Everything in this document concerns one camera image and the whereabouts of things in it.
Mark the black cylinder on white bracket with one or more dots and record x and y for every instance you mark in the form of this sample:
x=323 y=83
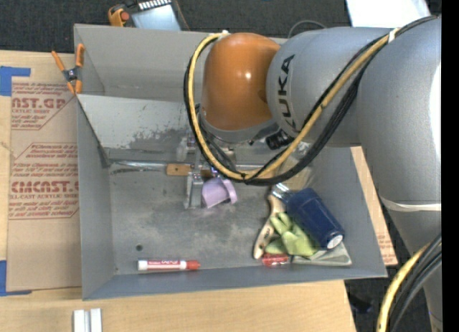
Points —
x=279 y=140

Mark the red and white marker pen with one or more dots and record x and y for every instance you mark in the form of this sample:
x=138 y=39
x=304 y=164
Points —
x=165 y=264

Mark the dark blue cylindrical can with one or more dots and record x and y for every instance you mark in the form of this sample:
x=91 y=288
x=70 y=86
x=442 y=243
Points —
x=315 y=216

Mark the grey metal bin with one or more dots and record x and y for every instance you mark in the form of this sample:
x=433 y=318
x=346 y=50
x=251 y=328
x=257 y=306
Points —
x=201 y=230

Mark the green soft toy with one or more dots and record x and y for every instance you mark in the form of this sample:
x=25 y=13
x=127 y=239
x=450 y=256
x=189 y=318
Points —
x=294 y=239

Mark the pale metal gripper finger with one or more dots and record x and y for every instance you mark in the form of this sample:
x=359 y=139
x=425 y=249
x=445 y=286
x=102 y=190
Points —
x=189 y=194
x=198 y=189

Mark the small red packet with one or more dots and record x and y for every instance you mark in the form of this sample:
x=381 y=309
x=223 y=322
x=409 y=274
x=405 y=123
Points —
x=274 y=260

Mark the clear grey plastic packet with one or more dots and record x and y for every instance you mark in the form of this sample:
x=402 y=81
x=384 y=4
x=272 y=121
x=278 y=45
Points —
x=333 y=257

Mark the brown cardboard board, red print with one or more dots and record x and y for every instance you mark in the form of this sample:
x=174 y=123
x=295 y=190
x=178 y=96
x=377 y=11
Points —
x=43 y=241

